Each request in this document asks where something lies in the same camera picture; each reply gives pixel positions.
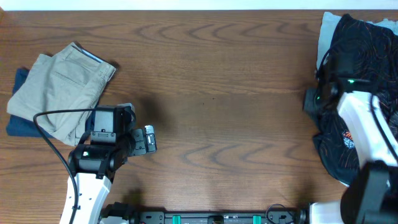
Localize black orange-patterned sports shirt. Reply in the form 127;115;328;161
303;12;397;185

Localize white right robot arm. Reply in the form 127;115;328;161
306;78;397;223

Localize folded khaki trousers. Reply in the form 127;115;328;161
7;42;116;146

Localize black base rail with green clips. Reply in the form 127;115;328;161
98;202;309;224

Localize folded navy blue garment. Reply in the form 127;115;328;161
6;68;95;141

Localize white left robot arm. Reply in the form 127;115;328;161
60;125;157;223

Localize light grey t-shirt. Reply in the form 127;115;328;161
317;12;397;68

